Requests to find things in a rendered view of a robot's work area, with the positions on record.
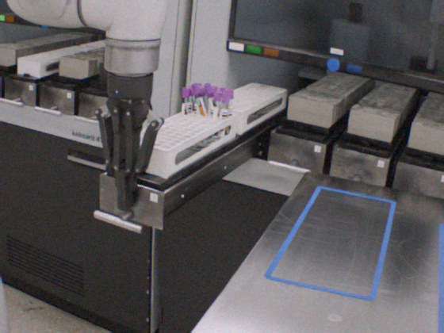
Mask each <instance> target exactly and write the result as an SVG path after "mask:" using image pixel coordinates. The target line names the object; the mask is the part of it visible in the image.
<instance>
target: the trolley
mask: <svg viewBox="0 0 444 333"><path fill-rule="evenodd" d="M191 333H444V199H442V198H439V197H433V196H430V197H429V196H426V195H422V194H419V193H413V192H409V191H407V192H406V191H403V190H398V189H393V188H388V187H385V186H379V185H376V186H375V185H371V184H368V183H364V182H357V181H353V180H350V179H345V178H339V177H335V176H330V175H327V174H320V173H316V172H308V171H307V172H306V173H305V175H304V177H303V178H302V179H301V180H300V182H299V183H298V185H297V187H296V188H295V190H294V191H293V192H292V194H291V195H290V196H289V198H288V200H287V201H286V203H285V204H284V205H283V206H282V208H281V209H280V210H279V211H278V213H277V215H276V216H275V217H274V218H273V220H272V221H271V223H270V225H269V226H268V228H267V229H266V230H265V231H264V233H263V234H262V236H261V238H260V239H259V241H258V242H257V243H256V244H255V246H254V248H253V249H252V251H251V253H250V254H249V255H248V256H247V258H246V259H245V261H244V262H243V263H242V265H241V266H240V267H239V269H238V270H237V271H236V273H235V275H234V276H233V277H232V278H231V280H230V281H229V283H228V284H227V285H226V287H225V288H224V289H223V290H222V292H221V293H220V295H219V296H218V297H217V298H216V299H215V301H214V302H213V304H212V305H211V306H210V308H209V310H208V311H206V313H205V314H204V315H203V317H201V321H200V322H199V323H198V324H197V326H196V327H195V328H194V329H193V330H192V332H191Z"/></svg>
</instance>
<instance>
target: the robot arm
mask: <svg viewBox="0 0 444 333"><path fill-rule="evenodd" d="M6 1H7V2H8V4H9V7H10V8H11V9H12V11H13V12H15V13H16V15H18V16H19V17H22V18H23V19H24V20H27V21H30V22H32V23H36V24H38V25H46V26H50V27H51V26H54V27H58V28H62V27H63V28H71V29H73V28H80V27H85V28H88V27H91V28H95V29H100V30H103V31H106V33H105V36H106V39H105V69H106V70H107V71H109V73H108V80H107V93H108V95H109V97H108V99H107V101H106V104H105V105H103V106H101V107H98V108H96V109H95V110H94V114H95V116H96V118H97V119H98V122H99V126H100V135H101V143H102V147H103V151H104V156H105V162H106V164H107V165H111V166H112V167H113V169H114V170H115V180H114V184H115V187H117V209H119V210H122V211H126V210H127V209H130V208H131V207H132V206H133V194H134V191H135V190H136V189H137V179H138V174H140V173H142V172H144V171H145V170H147V168H148V165H149V162H150V158H151V154H152V151H153V148H154V145H155V140H156V136H157V134H158V130H160V128H161V127H162V126H163V124H164V121H165V120H164V119H163V118H162V117H160V118H158V117H157V116H156V115H155V114H154V113H153V112H152V110H153V108H152V105H151V94H152V86H153V82H154V74H153V72H156V71H157V70H158V69H159V51H160V45H161V36H162V30H163V26H164V23H165V21H166V19H167V14H168V7H169V0H6ZM112 118H113V119H112ZM146 119H147V123H146V126H147V129H146V131H145V133H144V138H143V142H142V144H141V147H140V137H141V132H142V130H143V123H144V122H145V121H146ZM0 333H10V322H9V315H8V311H7V307H6V299H5V294H4V289H3V285H2V279H1V276H0Z"/></svg>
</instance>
